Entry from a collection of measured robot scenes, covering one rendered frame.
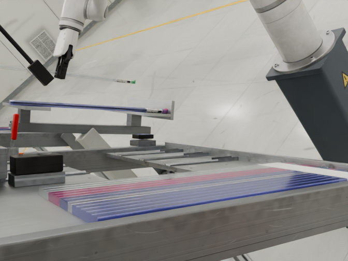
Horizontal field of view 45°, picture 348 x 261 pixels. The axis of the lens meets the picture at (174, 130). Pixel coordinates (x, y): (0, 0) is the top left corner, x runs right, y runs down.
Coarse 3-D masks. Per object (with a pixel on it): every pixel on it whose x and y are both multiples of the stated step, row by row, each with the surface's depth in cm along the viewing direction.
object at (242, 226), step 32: (288, 192) 55; (320, 192) 57; (96, 224) 39; (128, 224) 40; (160, 224) 42; (192, 224) 44; (224, 224) 47; (256, 224) 50; (288, 224) 53; (320, 224) 57; (0, 256) 33; (32, 256) 35; (64, 256) 36; (96, 256) 38; (128, 256) 40; (160, 256) 42; (192, 256) 45; (224, 256) 47
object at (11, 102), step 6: (12, 102) 115; (18, 102) 116; (24, 102) 117; (30, 102) 118; (36, 102) 119; (42, 102) 120; (48, 102) 121; (78, 108) 125; (84, 108) 126; (90, 108) 127; (96, 108) 128; (102, 108) 129; (108, 108) 130; (114, 108) 131; (120, 108) 132; (126, 108) 134; (132, 108) 135; (138, 108) 136; (144, 108) 138
